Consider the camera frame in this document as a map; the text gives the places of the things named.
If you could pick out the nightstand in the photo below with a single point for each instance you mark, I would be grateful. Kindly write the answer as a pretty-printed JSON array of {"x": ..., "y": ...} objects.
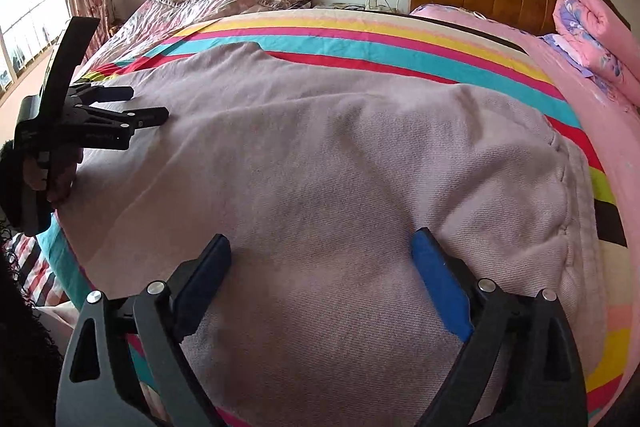
[{"x": 340, "y": 6}]

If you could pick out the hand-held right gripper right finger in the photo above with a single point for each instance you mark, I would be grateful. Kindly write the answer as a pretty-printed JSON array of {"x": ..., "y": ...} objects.
[{"x": 440, "y": 287}]

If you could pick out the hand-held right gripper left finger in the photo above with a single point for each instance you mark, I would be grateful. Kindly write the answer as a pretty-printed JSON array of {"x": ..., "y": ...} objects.
[{"x": 205, "y": 277}]

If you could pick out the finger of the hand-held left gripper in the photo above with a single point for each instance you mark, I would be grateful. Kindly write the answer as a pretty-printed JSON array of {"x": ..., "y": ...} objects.
[
  {"x": 115, "y": 93},
  {"x": 150, "y": 117}
]

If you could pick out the window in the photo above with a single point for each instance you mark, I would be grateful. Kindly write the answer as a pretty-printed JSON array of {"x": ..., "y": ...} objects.
[{"x": 30, "y": 7}]

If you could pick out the rolled pink floral quilt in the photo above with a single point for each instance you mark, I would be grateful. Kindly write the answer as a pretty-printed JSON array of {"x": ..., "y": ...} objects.
[{"x": 595, "y": 27}]

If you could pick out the striped colourful blanket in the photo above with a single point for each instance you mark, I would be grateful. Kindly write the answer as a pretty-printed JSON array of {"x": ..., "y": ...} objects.
[{"x": 400, "y": 42}]

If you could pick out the black fuzzy coat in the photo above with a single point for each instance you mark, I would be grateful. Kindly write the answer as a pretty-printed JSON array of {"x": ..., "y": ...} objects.
[{"x": 25, "y": 347}]

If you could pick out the white power strip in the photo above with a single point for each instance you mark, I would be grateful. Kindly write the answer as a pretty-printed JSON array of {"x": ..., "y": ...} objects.
[{"x": 372, "y": 2}]

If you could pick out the mauve sweater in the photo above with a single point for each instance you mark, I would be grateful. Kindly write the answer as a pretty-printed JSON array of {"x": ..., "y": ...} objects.
[{"x": 325, "y": 157}]

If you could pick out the pink bed sheet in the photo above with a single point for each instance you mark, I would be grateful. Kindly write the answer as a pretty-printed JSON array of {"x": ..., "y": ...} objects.
[{"x": 615, "y": 147}]

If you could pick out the person's left hand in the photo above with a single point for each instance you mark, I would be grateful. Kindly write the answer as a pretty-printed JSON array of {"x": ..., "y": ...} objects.
[{"x": 62, "y": 172}]

